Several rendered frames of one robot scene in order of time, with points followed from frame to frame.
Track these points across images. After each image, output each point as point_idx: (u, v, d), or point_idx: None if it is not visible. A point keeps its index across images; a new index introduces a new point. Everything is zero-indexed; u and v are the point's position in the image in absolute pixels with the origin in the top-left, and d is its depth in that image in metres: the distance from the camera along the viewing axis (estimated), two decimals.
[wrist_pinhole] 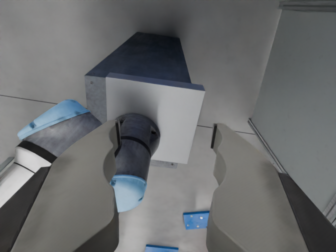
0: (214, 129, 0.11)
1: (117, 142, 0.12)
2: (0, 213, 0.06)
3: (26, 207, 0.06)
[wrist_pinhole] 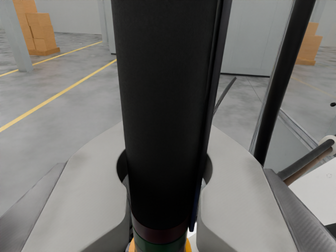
0: None
1: None
2: (17, 206, 0.06)
3: (42, 202, 0.07)
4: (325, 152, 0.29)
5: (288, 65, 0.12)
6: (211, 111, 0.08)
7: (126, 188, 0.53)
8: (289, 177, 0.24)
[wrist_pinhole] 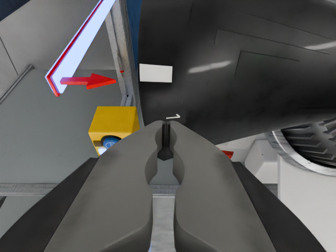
0: (168, 128, 0.11)
1: (161, 143, 0.12)
2: (51, 194, 0.07)
3: (73, 194, 0.07)
4: None
5: None
6: None
7: None
8: None
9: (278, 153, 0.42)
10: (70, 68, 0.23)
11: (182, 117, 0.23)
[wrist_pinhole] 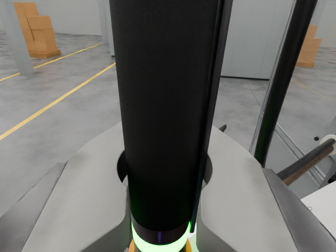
0: None
1: None
2: (17, 206, 0.06)
3: (42, 202, 0.07)
4: (326, 152, 0.28)
5: (290, 64, 0.12)
6: (211, 111, 0.08)
7: None
8: (290, 177, 0.24)
9: None
10: None
11: None
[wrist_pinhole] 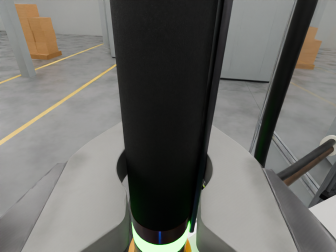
0: None
1: None
2: (17, 206, 0.06)
3: (42, 202, 0.07)
4: (326, 152, 0.28)
5: (290, 65, 0.12)
6: (211, 112, 0.08)
7: None
8: (290, 177, 0.24)
9: None
10: None
11: None
